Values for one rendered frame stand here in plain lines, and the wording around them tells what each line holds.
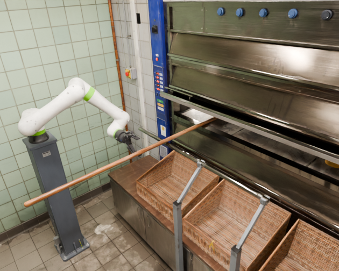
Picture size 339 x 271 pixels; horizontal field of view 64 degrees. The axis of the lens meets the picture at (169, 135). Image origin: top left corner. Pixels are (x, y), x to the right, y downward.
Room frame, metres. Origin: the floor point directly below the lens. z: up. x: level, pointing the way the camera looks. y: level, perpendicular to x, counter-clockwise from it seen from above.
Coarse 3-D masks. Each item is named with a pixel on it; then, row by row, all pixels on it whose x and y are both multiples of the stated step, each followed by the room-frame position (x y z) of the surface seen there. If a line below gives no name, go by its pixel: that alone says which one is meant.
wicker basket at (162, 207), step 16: (160, 160) 2.10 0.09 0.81; (176, 160) 2.16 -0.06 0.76; (144, 176) 1.97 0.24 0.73; (160, 176) 2.09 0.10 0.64; (176, 176) 2.10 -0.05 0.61; (208, 176) 1.86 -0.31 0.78; (144, 192) 1.83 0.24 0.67; (160, 192) 1.91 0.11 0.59; (176, 192) 1.90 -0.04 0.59; (192, 192) 1.89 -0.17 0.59; (208, 192) 1.71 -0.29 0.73; (160, 208) 1.67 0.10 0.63; (192, 208) 1.60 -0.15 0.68
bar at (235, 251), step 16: (192, 160) 1.55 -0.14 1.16; (192, 176) 1.46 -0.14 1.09; (224, 176) 1.33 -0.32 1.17; (256, 192) 1.17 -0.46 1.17; (176, 208) 1.34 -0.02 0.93; (176, 224) 1.34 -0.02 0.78; (176, 240) 1.35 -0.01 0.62; (240, 240) 1.02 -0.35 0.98; (176, 256) 1.36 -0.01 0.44; (240, 256) 0.98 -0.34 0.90
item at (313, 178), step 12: (180, 120) 2.20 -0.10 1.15; (192, 120) 2.12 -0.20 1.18; (216, 132) 1.88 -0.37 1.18; (240, 144) 1.70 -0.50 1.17; (252, 144) 1.68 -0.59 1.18; (264, 156) 1.54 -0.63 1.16; (276, 156) 1.50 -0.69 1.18; (288, 168) 1.40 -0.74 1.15; (300, 168) 1.36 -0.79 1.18; (312, 180) 1.28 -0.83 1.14; (324, 180) 1.23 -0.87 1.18; (336, 180) 1.23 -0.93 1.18
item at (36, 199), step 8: (208, 120) 2.05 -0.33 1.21; (192, 128) 1.93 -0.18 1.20; (176, 136) 1.83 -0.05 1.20; (152, 144) 1.71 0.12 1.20; (160, 144) 1.73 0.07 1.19; (136, 152) 1.61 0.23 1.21; (144, 152) 1.64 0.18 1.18; (120, 160) 1.52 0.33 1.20; (104, 168) 1.44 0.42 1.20; (88, 176) 1.37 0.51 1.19; (64, 184) 1.29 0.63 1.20; (72, 184) 1.30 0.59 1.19; (48, 192) 1.23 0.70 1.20; (56, 192) 1.25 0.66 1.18; (32, 200) 1.17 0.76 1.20; (40, 200) 1.19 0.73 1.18
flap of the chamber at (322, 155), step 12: (168, 96) 2.09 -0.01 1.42; (180, 96) 2.13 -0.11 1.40; (192, 108) 1.87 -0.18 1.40; (216, 108) 1.85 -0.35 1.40; (228, 120) 1.61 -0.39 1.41; (252, 120) 1.61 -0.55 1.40; (264, 132) 1.40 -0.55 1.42; (288, 132) 1.43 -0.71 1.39; (288, 144) 1.28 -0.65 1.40; (312, 144) 1.26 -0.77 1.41; (324, 144) 1.28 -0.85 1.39; (324, 156) 1.13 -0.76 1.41
